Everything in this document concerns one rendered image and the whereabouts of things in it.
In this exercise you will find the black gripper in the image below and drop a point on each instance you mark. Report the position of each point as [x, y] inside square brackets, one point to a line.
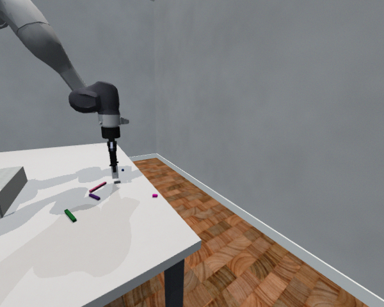
[111, 133]

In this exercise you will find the purple rod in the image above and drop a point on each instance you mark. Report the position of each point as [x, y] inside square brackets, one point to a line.
[94, 196]

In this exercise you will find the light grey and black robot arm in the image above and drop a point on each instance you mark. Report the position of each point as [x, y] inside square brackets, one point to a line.
[29, 24]

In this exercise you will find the green rod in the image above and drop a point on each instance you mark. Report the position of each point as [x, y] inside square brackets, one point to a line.
[68, 213]

